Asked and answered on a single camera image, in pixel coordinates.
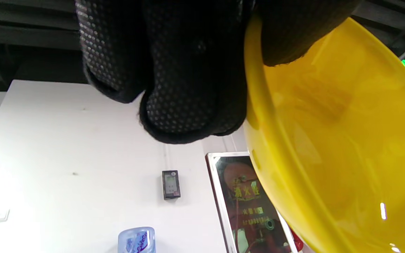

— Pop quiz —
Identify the person's left hand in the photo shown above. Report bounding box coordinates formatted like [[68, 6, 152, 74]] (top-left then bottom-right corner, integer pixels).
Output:
[[75, 0, 362, 145]]

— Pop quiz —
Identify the yellow plastic basin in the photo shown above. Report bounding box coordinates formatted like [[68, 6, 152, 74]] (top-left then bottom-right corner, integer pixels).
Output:
[[243, 13, 405, 253]]

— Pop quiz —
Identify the blue water jug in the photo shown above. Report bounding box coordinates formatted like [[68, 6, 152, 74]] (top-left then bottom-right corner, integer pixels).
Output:
[[117, 227, 156, 253]]

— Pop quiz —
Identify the red fire extinguisher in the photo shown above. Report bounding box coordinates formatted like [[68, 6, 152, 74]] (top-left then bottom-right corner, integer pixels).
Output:
[[289, 228, 304, 252]]

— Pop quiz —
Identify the grey wall control panel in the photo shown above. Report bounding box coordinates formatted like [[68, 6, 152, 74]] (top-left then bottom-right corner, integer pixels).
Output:
[[162, 170, 181, 200]]

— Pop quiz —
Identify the white framed fire hose cabinet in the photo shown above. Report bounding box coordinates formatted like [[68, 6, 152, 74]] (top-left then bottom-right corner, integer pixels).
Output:
[[205, 151, 298, 253]]

